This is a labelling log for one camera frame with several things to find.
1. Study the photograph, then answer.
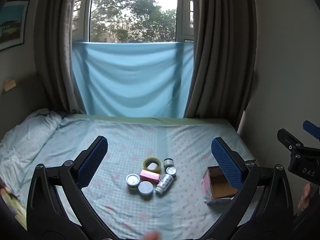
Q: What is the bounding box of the window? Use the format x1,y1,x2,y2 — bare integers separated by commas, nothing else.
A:
72,0,195,43

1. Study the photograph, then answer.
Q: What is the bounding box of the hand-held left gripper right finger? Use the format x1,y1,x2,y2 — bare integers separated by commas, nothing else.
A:
202,137,294,238

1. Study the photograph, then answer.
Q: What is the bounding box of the green jar white lid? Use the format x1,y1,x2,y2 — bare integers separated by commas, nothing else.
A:
126,174,141,190

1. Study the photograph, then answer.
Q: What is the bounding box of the wall poster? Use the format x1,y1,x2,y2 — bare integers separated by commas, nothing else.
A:
0,0,30,52

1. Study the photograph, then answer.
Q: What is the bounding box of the small tan wall fixture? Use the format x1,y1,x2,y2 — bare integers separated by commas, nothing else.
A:
3,79,17,92

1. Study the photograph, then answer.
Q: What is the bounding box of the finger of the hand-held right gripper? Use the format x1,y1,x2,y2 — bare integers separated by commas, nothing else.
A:
302,120,320,139
277,128,304,153

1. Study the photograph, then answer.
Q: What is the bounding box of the pink box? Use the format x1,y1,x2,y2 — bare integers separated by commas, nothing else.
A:
139,169,161,183

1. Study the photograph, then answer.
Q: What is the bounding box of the beige curtain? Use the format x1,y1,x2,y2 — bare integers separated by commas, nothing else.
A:
184,0,258,119
35,0,94,113

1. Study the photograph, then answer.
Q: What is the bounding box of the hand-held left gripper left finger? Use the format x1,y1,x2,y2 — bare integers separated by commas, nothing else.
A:
26,135,110,233

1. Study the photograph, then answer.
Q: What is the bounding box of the left beige curtain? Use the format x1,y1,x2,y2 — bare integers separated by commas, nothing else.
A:
35,0,94,113

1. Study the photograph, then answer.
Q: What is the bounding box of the round jar grey lid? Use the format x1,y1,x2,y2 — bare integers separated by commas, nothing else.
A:
138,181,154,197

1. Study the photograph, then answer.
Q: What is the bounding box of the cardboard box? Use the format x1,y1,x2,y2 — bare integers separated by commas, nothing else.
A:
201,165,239,204

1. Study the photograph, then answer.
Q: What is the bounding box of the right beige curtain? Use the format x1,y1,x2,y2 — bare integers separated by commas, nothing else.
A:
184,0,258,119

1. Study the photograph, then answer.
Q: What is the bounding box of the yellowish book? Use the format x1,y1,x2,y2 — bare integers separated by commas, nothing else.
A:
0,180,28,230

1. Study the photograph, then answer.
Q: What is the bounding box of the light blue cloth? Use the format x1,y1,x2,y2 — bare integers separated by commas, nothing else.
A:
72,41,195,119

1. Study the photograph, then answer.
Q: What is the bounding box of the white pill bottle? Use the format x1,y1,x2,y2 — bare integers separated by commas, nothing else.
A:
155,174,174,194

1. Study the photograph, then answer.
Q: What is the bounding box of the yellow tape roll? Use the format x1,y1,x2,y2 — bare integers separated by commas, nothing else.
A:
143,157,162,174

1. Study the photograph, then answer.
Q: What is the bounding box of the crumpled light quilt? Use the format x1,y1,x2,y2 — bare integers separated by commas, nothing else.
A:
0,108,63,195

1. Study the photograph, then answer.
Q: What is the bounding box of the person's right hand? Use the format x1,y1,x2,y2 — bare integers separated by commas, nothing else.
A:
297,182,312,212

